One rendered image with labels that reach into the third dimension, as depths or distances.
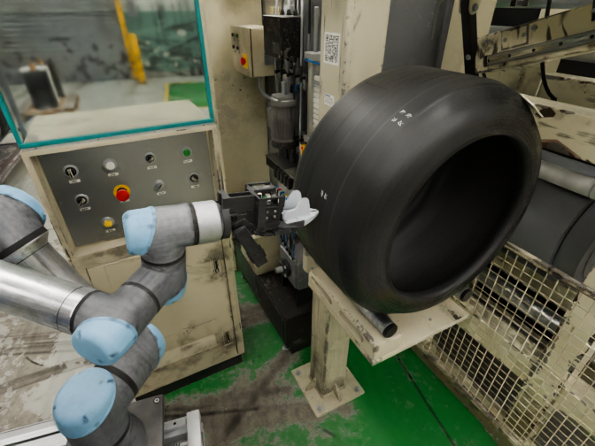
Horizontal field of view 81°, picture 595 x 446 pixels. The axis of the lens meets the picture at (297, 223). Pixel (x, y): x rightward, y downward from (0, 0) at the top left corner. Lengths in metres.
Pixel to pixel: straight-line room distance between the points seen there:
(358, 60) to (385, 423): 1.51
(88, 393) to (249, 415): 1.07
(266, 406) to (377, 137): 1.46
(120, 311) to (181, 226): 0.15
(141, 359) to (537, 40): 1.20
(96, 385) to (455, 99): 0.90
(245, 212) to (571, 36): 0.81
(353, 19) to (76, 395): 1.02
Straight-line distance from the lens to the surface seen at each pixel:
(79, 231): 1.38
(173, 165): 1.30
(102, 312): 0.60
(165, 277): 0.65
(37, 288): 0.67
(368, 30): 1.01
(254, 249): 0.68
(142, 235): 0.59
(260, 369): 1.98
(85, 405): 0.88
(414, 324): 1.14
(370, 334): 1.00
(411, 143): 0.67
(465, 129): 0.73
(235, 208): 0.63
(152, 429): 1.07
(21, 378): 2.39
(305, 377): 1.93
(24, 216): 0.90
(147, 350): 0.95
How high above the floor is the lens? 1.62
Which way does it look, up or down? 33 degrees down
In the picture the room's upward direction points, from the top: straight up
